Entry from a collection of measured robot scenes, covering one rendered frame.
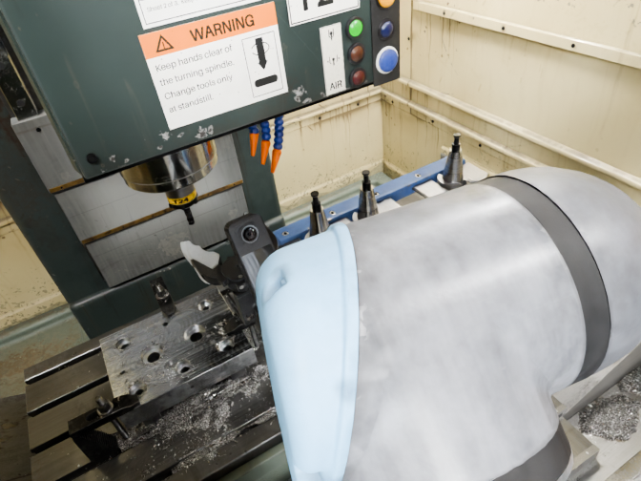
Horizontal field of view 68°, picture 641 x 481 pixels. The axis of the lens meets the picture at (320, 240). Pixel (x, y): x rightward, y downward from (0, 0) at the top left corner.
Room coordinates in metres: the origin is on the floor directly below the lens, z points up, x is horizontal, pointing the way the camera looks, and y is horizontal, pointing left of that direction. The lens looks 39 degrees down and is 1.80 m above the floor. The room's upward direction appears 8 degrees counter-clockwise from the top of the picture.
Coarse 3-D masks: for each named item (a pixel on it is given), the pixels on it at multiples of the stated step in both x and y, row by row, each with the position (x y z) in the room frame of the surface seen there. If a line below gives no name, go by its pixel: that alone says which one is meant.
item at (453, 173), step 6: (450, 150) 0.84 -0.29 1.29; (450, 156) 0.84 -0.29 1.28; (456, 156) 0.83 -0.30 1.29; (462, 156) 0.84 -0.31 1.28; (450, 162) 0.83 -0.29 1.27; (456, 162) 0.83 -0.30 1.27; (462, 162) 0.83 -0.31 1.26; (450, 168) 0.83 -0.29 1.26; (456, 168) 0.83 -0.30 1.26; (462, 168) 0.83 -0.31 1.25; (444, 174) 0.84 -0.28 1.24; (450, 174) 0.83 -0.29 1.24; (456, 174) 0.82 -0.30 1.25; (462, 174) 0.83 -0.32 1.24; (450, 180) 0.82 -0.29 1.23; (456, 180) 0.82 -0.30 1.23
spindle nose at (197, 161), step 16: (208, 144) 0.69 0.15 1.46; (160, 160) 0.63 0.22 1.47; (176, 160) 0.64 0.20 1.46; (192, 160) 0.65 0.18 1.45; (208, 160) 0.68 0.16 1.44; (128, 176) 0.65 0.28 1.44; (144, 176) 0.63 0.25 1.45; (160, 176) 0.63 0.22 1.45; (176, 176) 0.64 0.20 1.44; (192, 176) 0.65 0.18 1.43; (144, 192) 0.64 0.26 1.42; (160, 192) 0.64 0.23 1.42
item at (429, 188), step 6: (426, 180) 0.86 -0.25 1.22; (432, 180) 0.86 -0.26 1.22; (414, 186) 0.84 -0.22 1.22; (420, 186) 0.84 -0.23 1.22; (426, 186) 0.84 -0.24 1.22; (432, 186) 0.83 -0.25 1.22; (438, 186) 0.83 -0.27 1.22; (420, 192) 0.82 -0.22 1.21; (426, 192) 0.82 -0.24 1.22; (432, 192) 0.81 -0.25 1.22; (438, 192) 0.81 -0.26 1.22; (444, 192) 0.81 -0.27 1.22
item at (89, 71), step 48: (0, 0) 0.48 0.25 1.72; (48, 0) 0.49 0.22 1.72; (96, 0) 0.51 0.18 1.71; (48, 48) 0.49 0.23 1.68; (96, 48) 0.50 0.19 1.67; (288, 48) 0.59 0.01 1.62; (48, 96) 0.48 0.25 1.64; (96, 96) 0.50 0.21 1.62; (144, 96) 0.51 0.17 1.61; (288, 96) 0.59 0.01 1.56; (336, 96) 0.62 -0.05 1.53; (96, 144) 0.49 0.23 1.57; (144, 144) 0.51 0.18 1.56; (192, 144) 0.53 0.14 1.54
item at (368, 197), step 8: (360, 192) 0.75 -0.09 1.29; (368, 192) 0.74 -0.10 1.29; (360, 200) 0.74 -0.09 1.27; (368, 200) 0.73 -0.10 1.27; (376, 200) 0.75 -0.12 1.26; (360, 208) 0.74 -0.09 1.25; (368, 208) 0.73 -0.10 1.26; (376, 208) 0.74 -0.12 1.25; (360, 216) 0.74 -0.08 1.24; (368, 216) 0.73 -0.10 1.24
